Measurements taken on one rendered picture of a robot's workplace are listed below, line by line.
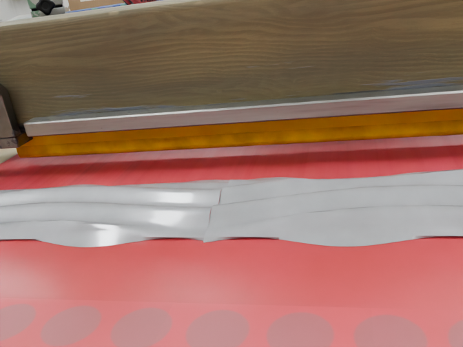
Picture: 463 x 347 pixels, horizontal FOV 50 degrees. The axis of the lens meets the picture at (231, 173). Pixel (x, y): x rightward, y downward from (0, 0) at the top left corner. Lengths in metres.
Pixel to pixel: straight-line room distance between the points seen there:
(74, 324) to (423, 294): 0.13
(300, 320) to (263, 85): 0.17
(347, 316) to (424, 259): 0.05
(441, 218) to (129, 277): 0.14
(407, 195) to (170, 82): 0.16
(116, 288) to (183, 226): 0.05
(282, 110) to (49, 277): 0.16
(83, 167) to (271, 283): 0.21
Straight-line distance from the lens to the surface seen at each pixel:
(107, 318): 0.20
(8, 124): 0.37
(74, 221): 0.27
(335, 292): 0.20
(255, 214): 0.24
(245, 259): 0.22
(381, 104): 0.30
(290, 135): 0.33
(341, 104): 0.29
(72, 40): 0.34
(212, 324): 0.19
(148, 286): 0.21
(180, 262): 0.22
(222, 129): 0.33
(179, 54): 0.32
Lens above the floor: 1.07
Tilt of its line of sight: 22 degrees down
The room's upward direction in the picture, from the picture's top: 8 degrees counter-clockwise
